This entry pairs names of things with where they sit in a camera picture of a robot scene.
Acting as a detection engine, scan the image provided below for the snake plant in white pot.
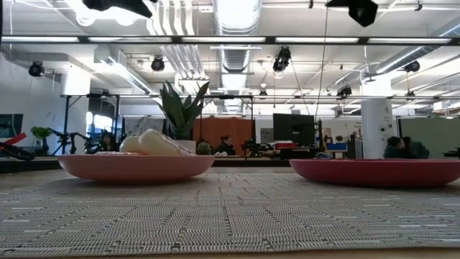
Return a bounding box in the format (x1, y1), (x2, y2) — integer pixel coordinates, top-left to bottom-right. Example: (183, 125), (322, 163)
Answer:
(157, 81), (211, 155)

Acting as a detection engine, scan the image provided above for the black metal frame stand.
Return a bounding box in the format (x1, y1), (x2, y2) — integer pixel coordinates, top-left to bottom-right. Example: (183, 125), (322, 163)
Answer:
(58, 93), (121, 153)

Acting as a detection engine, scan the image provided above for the blue box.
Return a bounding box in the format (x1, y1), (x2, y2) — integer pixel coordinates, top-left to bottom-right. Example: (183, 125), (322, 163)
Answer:
(326, 142), (348, 153)

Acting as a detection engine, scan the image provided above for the orange partition wall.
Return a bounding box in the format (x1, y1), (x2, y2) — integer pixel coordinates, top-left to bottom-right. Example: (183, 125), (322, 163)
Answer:
(193, 117), (254, 156)

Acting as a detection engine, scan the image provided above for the grey patterned panel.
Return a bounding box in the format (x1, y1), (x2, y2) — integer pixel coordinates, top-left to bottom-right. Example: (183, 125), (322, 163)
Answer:
(124, 117), (165, 140)

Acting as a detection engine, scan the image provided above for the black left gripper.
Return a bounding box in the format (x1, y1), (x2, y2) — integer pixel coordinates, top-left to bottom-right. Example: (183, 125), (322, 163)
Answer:
(82, 0), (154, 19)

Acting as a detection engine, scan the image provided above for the large chocolate frosted donut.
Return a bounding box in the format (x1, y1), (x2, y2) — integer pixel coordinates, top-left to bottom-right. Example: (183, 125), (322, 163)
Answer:
(137, 128), (197, 157)

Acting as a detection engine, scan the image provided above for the magenta plate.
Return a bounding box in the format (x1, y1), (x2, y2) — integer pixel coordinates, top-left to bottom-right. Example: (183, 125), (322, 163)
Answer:
(288, 158), (460, 188)

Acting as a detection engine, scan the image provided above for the black monitor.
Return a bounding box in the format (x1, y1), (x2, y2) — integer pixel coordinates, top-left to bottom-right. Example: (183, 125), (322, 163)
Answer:
(272, 113), (316, 148)

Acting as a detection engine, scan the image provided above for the silver ventilation duct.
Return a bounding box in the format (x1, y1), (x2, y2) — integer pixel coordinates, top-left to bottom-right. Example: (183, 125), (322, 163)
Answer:
(213, 0), (264, 73)

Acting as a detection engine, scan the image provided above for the person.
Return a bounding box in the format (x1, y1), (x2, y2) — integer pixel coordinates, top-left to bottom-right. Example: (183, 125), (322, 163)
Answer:
(382, 135), (431, 160)
(98, 130), (119, 153)
(216, 135), (237, 156)

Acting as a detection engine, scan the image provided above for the green partition wall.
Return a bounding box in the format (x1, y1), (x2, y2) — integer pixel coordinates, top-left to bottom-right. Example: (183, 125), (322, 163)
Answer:
(397, 117), (460, 160)

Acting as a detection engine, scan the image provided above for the white round column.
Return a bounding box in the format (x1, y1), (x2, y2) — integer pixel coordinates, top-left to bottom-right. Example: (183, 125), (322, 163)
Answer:
(360, 77), (397, 160)

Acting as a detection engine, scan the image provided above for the black overhead frame bar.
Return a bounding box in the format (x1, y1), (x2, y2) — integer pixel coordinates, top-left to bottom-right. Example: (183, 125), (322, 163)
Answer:
(0, 35), (460, 45)

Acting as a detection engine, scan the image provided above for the small green potted plant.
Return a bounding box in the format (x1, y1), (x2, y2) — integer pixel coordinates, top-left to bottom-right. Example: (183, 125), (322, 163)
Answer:
(29, 126), (54, 155)

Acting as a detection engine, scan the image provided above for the small round green cactus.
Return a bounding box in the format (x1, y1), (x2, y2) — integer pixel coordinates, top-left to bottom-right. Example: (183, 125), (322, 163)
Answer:
(195, 140), (213, 156)

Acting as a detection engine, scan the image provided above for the dark wall picture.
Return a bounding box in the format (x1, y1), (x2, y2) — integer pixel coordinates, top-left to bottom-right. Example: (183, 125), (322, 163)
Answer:
(0, 113), (24, 140)

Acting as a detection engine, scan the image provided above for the grey woven placemat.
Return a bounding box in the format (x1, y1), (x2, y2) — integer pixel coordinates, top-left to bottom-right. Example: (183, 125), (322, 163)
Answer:
(0, 168), (460, 258)

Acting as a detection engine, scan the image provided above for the thin black hanging cable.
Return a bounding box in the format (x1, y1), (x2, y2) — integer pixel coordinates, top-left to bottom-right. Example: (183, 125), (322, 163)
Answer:
(313, 6), (330, 120)

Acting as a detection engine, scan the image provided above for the light pink plate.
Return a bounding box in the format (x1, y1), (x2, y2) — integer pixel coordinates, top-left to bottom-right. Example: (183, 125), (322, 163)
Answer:
(57, 153), (216, 181)

